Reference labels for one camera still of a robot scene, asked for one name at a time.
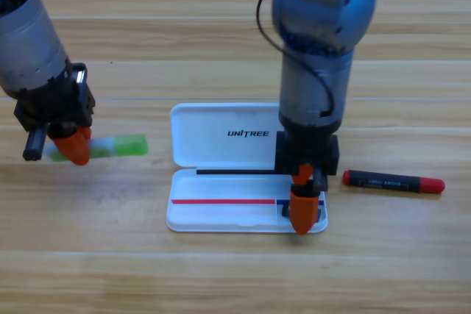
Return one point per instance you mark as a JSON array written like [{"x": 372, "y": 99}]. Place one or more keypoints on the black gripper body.
[
  {"x": 294, "y": 152},
  {"x": 59, "y": 104}
]

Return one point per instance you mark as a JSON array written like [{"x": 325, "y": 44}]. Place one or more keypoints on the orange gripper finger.
[
  {"x": 75, "y": 146},
  {"x": 303, "y": 176},
  {"x": 303, "y": 211},
  {"x": 87, "y": 133}
]

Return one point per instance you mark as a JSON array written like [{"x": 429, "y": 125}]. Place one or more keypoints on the black eraser with white print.
[{"x": 285, "y": 212}]

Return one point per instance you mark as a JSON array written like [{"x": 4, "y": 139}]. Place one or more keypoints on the red black marker pen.
[{"x": 390, "y": 181}]

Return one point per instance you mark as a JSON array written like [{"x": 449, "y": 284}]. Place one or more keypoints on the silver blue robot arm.
[
  {"x": 25, "y": 42},
  {"x": 316, "y": 34}
]

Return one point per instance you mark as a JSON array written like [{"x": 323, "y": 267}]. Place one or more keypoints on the white Unitree pencil case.
[{"x": 221, "y": 189}]

